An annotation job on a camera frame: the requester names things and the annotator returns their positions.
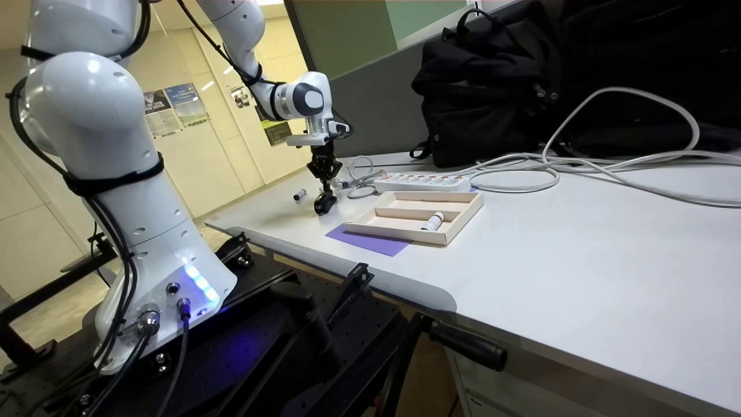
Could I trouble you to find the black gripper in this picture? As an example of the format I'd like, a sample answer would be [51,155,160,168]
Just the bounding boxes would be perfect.
[307,138,346,212]

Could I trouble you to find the purple paper sheet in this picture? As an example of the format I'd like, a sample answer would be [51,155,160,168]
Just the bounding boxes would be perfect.
[325,222,412,259]

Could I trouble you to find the grey desk partition panel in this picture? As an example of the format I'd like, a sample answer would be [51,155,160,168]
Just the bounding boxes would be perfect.
[330,45,468,161]

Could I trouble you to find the white power strip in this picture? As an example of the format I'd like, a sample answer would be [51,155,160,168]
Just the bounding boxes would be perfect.
[373,170,476,198]

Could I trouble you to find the black clamp lever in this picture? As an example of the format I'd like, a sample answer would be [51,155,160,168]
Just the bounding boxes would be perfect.
[322,259,376,332]

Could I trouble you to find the black backpack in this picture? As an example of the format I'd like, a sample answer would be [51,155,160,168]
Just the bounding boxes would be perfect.
[409,4,574,172]

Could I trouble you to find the large black fabric bag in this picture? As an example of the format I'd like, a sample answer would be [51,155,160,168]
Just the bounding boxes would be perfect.
[558,0,741,155]

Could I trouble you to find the thin white cable bundle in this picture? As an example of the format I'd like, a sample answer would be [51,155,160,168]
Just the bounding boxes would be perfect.
[336,155,390,202]

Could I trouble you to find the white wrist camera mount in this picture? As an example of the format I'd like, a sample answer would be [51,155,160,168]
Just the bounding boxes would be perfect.
[286,114,355,151]

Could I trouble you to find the small wall notice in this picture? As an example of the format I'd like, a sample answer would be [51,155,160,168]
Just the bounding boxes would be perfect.
[229,84,258,112]

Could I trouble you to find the wooden frame tray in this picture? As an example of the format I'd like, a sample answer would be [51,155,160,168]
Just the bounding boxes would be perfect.
[341,188,486,250]

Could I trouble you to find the wall poster with photo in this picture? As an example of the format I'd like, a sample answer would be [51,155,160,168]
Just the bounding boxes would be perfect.
[163,82,211,129]
[142,87,185,142]

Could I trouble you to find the grey looped cable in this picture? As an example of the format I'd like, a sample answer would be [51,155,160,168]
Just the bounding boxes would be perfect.
[462,151,563,198]

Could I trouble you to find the black clamp handle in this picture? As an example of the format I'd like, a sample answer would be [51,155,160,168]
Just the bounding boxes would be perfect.
[418,312,512,375]

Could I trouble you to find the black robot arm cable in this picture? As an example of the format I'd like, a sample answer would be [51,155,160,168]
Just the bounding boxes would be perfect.
[6,0,269,389]

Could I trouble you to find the thick white power cable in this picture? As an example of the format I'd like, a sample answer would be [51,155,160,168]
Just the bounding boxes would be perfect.
[537,84,741,212]

